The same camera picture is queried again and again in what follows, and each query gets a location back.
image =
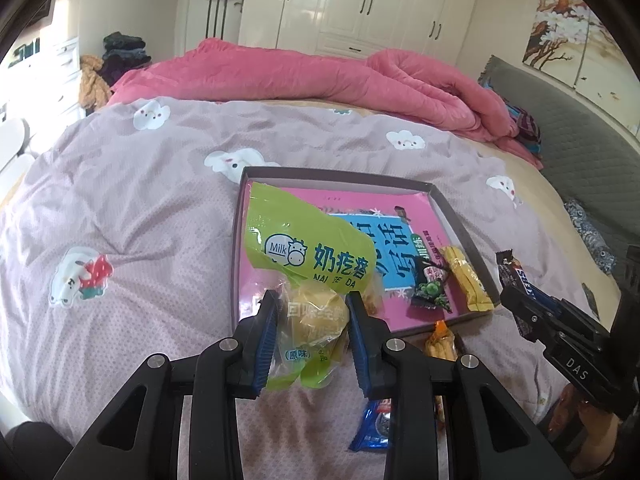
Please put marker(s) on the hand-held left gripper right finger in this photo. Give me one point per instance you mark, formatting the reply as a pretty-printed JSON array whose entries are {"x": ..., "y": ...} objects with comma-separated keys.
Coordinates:
[{"x": 360, "y": 340}]

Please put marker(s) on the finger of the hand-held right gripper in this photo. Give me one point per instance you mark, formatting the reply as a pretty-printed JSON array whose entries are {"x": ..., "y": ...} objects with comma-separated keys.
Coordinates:
[
  {"x": 525, "y": 312},
  {"x": 575, "y": 312}
]

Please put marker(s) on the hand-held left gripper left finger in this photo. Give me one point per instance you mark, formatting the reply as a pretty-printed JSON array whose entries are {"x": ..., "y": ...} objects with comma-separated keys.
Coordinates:
[{"x": 265, "y": 340}]

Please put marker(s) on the brown chocolate bar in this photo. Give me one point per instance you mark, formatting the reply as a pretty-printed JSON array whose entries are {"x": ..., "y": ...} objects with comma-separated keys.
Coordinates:
[{"x": 520, "y": 272}]

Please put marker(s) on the yellow snack packet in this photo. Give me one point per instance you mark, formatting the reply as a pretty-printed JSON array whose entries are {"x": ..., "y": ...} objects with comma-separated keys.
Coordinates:
[{"x": 467, "y": 280}]

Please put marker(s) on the orange-ended stick biscuit packet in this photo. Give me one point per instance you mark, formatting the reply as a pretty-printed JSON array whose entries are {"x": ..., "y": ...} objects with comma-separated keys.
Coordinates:
[{"x": 440, "y": 347}]

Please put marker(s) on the black packet with green peas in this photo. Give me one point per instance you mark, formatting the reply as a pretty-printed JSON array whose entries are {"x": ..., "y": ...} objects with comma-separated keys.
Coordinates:
[{"x": 430, "y": 292}]

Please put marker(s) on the blue cookie packet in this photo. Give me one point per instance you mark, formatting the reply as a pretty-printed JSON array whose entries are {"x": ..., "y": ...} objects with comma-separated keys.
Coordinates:
[{"x": 370, "y": 430}]

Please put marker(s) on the green milk snack packet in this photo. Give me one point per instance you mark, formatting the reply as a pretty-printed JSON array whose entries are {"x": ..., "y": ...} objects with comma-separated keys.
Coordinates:
[{"x": 310, "y": 260}]

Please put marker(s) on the shallow grey cardboard box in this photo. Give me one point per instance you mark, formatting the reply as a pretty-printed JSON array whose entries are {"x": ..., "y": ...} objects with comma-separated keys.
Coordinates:
[{"x": 454, "y": 230}]

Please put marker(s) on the person's right hand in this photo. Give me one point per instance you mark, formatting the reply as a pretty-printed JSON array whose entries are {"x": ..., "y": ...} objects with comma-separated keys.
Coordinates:
[{"x": 595, "y": 430}]

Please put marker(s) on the black and white patterned pillow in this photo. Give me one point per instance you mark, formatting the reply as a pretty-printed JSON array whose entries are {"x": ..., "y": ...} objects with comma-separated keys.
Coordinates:
[{"x": 587, "y": 235}]

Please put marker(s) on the beige bed sheet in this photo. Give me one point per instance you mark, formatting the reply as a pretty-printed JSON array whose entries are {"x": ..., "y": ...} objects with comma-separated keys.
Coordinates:
[{"x": 540, "y": 200}]

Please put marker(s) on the pink book with blue label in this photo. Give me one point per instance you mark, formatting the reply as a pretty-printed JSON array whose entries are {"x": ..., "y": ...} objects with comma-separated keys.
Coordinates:
[{"x": 350, "y": 197}]

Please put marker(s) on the mauve printed bedspread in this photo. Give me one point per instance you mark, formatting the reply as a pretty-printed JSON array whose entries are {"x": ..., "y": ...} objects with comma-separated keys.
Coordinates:
[{"x": 150, "y": 210}]

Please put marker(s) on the grey padded headboard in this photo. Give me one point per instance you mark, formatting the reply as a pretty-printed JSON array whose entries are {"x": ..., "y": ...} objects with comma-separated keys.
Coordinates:
[{"x": 590, "y": 135}]

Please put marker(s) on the striped colourful clothes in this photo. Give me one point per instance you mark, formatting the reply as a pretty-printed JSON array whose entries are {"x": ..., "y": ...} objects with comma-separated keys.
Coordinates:
[{"x": 525, "y": 130}]

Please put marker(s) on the pink quilt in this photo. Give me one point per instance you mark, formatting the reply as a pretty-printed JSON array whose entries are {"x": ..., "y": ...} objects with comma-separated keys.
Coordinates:
[{"x": 300, "y": 75}]

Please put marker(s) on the tan knitted cloth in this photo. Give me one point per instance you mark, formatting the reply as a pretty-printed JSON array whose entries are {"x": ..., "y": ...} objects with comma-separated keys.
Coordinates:
[{"x": 92, "y": 85}]

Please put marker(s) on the white door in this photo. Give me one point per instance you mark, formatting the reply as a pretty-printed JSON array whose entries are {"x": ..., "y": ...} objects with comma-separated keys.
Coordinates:
[{"x": 197, "y": 30}]

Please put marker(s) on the white chair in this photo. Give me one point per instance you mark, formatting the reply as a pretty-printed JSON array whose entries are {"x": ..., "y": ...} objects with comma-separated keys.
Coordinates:
[{"x": 12, "y": 140}]

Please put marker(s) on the white dresser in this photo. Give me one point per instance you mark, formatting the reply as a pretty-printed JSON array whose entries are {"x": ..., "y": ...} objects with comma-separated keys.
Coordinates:
[{"x": 65, "y": 85}]

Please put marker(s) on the pile of dark clothes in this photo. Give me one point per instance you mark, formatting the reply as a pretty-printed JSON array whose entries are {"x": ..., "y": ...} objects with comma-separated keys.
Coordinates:
[{"x": 122, "y": 47}]

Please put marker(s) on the white wardrobe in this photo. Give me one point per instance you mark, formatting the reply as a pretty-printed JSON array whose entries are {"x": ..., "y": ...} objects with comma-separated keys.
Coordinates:
[{"x": 350, "y": 0}]

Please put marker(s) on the dark green containers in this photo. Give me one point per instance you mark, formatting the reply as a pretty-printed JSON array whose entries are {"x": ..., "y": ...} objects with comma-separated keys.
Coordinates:
[{"x": 25, "y": 52}]

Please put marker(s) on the floral wall painting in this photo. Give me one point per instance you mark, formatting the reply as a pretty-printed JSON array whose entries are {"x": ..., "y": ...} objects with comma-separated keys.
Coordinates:
[{"x": 555, "y": 25}]

